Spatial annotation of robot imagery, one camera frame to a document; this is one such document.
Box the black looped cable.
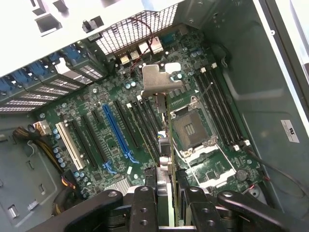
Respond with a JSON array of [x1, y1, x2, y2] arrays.
[[242, 140, 309, 199]]

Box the long black expansion slot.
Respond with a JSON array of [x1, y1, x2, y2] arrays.
[[113, 99, 140, 149], [69, 118, 97, 169], [80, 115, 108, 163]]

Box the CPU socket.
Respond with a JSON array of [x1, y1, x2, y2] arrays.
[[170, 95, 218, 155]]

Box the black RAM slot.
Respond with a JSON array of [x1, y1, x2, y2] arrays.
[[144, 95, 157, 126], [138, 96, 161, 145], [200, 67, 240, 150], [209, 62, 251, 147], [196, 70, 236, 152], [132, 99, 162, 160], [205, 65, 245, 148]]

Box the silver ethernet port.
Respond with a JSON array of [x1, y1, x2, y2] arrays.
[[149, 37, 164, 54]]

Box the thin red black wire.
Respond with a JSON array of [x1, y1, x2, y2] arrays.
[[129, 16, 160, 75]]

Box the white label sticker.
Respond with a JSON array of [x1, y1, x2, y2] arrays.
[[281, 119, 300, 144]]

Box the round coin cell battery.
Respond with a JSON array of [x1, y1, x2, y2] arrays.
[[235, 169, 250, 182]]

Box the yellow black power wires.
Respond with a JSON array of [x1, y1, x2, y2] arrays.
[[12, 120, 78, 191]]

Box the silver chipset heatsink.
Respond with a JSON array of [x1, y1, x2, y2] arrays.
[[106, 178, 137, 194]]

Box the white expansion slot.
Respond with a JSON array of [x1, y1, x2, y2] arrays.
[[55, 121, 85, 171]]

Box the black open PC case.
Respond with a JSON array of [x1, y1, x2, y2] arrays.
[[0, 0, 309, 232]]

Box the blue serial port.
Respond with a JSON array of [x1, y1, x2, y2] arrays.
[[160, 33, 175, 44]]

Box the open metal socket cover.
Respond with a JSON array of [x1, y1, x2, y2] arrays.
[[190, 154, 239, 193]]

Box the green motherboard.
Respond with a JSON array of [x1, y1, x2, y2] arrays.
[[36, 24, 266, 201]]

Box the blue expansion slot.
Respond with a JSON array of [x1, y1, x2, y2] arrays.
[[101, 103, 130, 158]]

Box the short black expansion slot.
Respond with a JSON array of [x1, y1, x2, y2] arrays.
[[91, 109, 104, 124]]

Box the blue slot cover clip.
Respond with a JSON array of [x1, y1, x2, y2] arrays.
[[0, 76, 15, 97], [64, 45, 85, 66], [11, 70, 32, 85], [47, 52, 64, 65], [29, 60, 53, 78]]

